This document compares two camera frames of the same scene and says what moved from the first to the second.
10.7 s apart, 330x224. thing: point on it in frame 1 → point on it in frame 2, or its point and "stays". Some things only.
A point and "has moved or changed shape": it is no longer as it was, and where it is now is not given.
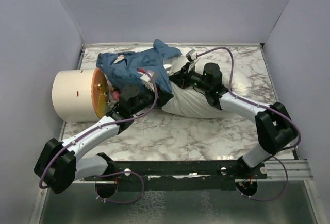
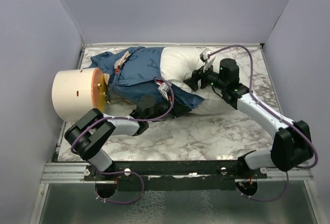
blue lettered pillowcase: (121, 68) has moved or changed shape
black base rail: (177, 175) stays
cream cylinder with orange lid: (80, 94) stays
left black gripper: (162, 97) → (179, 109)
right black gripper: (180, 78) → (197, 75)
